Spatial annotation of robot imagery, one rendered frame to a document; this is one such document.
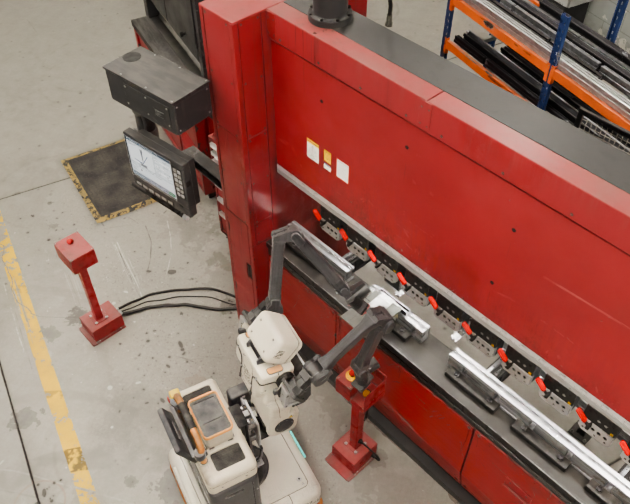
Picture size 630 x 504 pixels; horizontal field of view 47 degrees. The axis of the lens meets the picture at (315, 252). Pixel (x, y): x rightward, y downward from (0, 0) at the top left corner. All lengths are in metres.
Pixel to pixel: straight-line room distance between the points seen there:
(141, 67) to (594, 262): 2.28
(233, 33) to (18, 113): 4.12
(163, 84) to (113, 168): 2.74
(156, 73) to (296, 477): 2.20
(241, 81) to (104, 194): 2.78
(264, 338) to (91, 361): 2.00
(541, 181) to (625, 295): 0.49
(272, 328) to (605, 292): 1.36
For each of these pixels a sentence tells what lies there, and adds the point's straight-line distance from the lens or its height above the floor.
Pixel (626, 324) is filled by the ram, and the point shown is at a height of 1.86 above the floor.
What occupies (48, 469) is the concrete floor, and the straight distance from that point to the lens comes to 4.60.
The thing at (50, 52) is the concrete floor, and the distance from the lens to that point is 7.97.
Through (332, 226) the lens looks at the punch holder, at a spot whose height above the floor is 1.25.
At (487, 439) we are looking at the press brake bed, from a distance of 3.65.
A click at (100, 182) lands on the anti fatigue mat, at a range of 6.13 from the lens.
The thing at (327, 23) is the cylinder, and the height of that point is 2.33.
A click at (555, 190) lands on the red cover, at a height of 2.24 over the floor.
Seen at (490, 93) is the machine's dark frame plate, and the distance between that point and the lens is 2.89.
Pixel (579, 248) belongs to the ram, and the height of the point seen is 2.05.
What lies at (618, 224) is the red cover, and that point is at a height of 2.25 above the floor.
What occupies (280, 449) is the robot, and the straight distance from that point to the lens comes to 4.08.
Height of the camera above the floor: 3.88
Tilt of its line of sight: 47 degrees down
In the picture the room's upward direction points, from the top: straight up
